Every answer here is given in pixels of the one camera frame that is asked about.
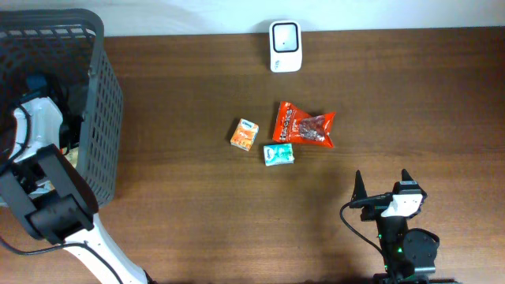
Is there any teal tissue pack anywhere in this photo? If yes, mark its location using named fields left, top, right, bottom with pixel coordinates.
left=264, top=144, right=295, bottom=166

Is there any red candy bag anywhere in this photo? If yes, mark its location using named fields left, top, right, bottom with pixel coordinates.
left=272, top=101, right=335, bottom=148

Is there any orange tissue pack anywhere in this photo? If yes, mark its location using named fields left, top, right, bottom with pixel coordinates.
left=230, top=118, right=260, bottom=151

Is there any yellow snack bag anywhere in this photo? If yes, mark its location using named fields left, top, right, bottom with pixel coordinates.
left=37, top=145, right=82, bottom=196

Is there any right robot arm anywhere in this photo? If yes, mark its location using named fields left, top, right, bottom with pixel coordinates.
left=349, top=169, right=440, bottom=284

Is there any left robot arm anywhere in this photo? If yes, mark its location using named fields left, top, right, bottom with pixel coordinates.
left=1, top=73, right=153, bottom=283

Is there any white barcode scanner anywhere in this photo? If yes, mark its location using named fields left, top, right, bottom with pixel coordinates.
left=269, top=21, right=303, bottom=73

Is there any dark grey plastic basket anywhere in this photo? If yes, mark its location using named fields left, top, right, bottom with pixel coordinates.
left=1, top=9, right=123, bottom=207

